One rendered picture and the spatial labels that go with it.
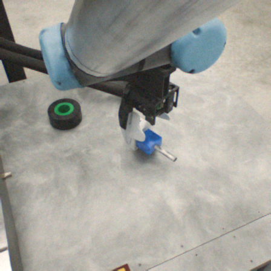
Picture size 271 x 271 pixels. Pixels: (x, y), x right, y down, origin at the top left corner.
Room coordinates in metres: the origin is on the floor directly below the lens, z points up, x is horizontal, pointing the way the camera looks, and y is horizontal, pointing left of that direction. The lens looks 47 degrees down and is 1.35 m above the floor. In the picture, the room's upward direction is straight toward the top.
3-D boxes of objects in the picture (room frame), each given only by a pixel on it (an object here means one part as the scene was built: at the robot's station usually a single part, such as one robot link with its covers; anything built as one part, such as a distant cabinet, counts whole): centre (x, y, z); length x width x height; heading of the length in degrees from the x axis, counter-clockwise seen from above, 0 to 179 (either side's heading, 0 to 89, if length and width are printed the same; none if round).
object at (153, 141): (0.46, -0.04, 0.83); 0.13 x 0.05 x 0.05; 47
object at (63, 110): (0.57, 0.17, 0.82); 0.08 x 0.08 x 0.04
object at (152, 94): (0.47, -0.03, 0.99); 0.09 x 0.08 x 0.12; 47
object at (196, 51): (0.38, -0.05, 1.14); 0.11 x 0.11 x 0.08; 24
